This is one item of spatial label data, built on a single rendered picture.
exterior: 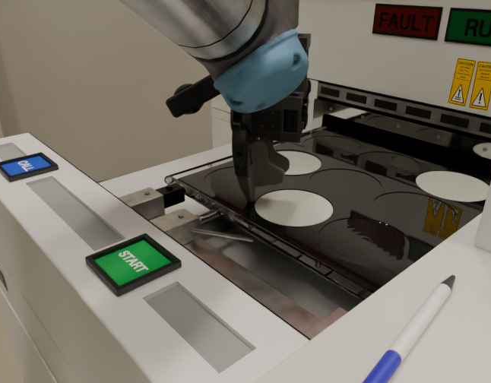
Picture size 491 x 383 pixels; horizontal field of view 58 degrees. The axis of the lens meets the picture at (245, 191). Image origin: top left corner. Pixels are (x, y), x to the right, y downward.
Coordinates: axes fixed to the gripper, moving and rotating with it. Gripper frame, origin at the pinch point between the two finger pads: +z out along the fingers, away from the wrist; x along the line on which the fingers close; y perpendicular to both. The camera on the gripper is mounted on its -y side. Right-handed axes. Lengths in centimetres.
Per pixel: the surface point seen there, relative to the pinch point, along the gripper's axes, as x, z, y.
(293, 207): -0.7, 1.3, 6.4
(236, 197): 0.7, 1.4, -1.4
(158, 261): -23.8, -5.1, -1.4
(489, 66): 21.8, -13.5, 31.4
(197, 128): 196, 60, -78
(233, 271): -12.9, 3.3, 1.8
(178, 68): 190, 23, -85
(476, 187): 11.6, 1.4, 30.8
